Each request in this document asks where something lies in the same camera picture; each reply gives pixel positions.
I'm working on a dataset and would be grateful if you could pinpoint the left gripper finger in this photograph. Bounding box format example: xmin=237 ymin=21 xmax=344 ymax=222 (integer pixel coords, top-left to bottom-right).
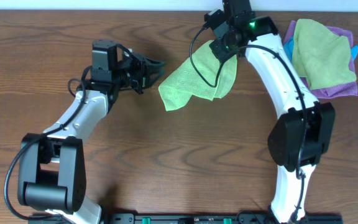
xmin=144 ymin=57 xmax=167 ymax=70
xmin=148 ymin=70 xmax=165 ymax=88

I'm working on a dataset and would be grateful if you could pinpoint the bright green cloth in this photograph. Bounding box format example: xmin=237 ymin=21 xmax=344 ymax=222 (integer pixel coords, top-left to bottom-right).
xmin=158 ymin=40 xmax=237 ymax=111

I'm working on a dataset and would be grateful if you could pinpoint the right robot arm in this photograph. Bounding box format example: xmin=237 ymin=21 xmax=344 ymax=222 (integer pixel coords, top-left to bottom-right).
xmin=221 ymin=1 xmax=342 ymax=223

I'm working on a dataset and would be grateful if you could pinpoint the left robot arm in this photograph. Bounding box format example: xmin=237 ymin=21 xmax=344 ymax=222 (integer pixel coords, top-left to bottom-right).
xmin=12 ymin=47 xmax=166 ymax=223

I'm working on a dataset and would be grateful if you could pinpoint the blue cloth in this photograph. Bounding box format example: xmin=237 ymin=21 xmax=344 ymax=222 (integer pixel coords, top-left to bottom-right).
xmin=283 ymin=37 xmax=358 ymax=61

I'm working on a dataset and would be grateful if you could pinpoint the olive green cloth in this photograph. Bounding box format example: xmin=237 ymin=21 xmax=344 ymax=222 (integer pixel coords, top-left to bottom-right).
xmin=291 ymin=19 xmax=356 ymax=90

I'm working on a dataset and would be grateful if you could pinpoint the purple cloth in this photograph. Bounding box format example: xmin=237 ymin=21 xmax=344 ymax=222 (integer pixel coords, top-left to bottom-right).
xmin=283 ymin=21 xmax=358 ymax=99

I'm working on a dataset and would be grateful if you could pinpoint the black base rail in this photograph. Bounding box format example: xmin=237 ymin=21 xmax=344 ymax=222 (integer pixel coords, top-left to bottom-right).
xmin=28 ymin=212 xmax=344 ymax=224

